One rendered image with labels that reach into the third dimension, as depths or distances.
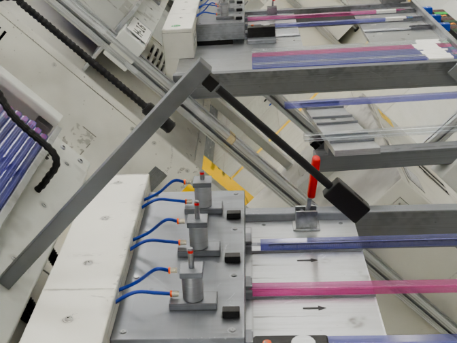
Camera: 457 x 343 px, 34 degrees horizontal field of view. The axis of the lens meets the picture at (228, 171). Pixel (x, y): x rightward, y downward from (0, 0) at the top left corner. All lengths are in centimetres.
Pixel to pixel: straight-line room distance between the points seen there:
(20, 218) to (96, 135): 100
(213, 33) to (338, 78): 45
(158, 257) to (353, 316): 24
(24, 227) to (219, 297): 25
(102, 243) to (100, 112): 101
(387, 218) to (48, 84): 103
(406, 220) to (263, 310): 31
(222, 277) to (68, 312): 18
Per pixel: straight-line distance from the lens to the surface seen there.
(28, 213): 94
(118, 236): 91
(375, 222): 112
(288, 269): 98
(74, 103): 189
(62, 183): 104
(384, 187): 198
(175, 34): 200
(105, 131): 190
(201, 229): 88
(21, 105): 111
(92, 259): 87
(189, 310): 80
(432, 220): 113
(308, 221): 107
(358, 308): 91
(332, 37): 545
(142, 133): 71
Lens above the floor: 144
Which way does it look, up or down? 15 degrees down
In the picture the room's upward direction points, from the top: 50 degrees counter-clockwise
